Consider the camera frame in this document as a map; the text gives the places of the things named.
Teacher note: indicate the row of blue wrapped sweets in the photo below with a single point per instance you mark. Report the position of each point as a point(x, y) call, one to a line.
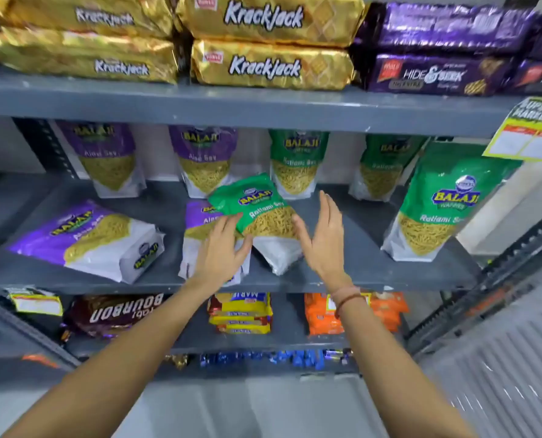
point(261, 359)

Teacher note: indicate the brown thread wristband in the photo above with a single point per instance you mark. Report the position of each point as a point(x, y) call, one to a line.
point(346, 297)

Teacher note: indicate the yellow shelf price label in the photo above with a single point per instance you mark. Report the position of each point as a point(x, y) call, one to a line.
point(36, 301)

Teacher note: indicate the person's left thumb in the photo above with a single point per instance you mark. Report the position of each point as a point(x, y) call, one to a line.
point(244, 248)

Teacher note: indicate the gold wrapped sweet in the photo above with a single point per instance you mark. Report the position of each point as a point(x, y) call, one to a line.
point(177, 361)

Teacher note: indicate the orange biscuit packet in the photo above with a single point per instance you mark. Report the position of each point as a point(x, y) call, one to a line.
point(321, 314)
point(389, 310)

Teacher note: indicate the gold biscuit packet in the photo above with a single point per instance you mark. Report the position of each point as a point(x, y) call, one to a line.
point(271, 18)
point(271, 63)
point(93, 13)
point(88, 56)

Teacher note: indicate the white ribbed panel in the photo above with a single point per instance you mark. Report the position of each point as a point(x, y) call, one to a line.
point(503, 374)

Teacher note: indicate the dark metal rack frame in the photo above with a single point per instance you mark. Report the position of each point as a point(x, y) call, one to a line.
point(494, 278)

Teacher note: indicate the person's left forearm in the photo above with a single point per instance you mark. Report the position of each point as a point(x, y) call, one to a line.
point(129, 364)

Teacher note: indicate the grey metal shelf rack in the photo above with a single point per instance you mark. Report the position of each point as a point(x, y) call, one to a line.
point(252, 107)

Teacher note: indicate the yellow hanging price sign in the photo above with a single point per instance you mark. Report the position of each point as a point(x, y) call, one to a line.
point(526, 132)

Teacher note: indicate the person's right forearm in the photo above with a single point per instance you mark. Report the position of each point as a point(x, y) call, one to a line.
point(389, 369)

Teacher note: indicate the person's left hand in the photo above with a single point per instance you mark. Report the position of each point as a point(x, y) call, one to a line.
point(216, 257)

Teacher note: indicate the green snack packet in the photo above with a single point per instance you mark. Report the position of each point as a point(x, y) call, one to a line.
point(382, 164)
point(298, 159)
point(444, 200)
point(261, 209)

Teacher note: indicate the brown biscuit packet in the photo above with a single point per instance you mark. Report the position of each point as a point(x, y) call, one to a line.
point(111, 314)

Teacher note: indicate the person's right thumb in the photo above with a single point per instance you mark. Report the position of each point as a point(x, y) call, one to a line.
point(302, 232)

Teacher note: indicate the person's right hand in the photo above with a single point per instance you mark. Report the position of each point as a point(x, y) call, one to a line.
point(328, 253)

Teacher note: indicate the yellow biscuit packet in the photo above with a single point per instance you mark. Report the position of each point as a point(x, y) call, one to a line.
point(241, 320)
point(241, 303)
point(245, 329)

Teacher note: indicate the purple snack packet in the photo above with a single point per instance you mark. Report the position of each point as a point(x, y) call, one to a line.
point(106, 155)
point(204, 155)
point(88, 241)
point(193, 223)

